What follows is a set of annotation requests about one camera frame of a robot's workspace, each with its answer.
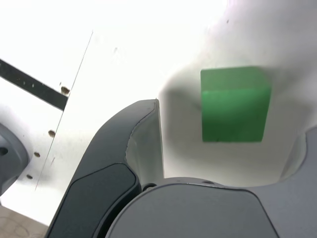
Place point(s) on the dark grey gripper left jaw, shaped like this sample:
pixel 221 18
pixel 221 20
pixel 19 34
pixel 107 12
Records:
pixel 99 178

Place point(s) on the black tape strip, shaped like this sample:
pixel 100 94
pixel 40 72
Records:
pixel 32 84

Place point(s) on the green cube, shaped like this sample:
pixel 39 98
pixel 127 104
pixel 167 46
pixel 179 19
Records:
pixel 235 111

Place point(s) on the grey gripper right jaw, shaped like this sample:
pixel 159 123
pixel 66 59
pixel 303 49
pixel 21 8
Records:
pixel 210 213

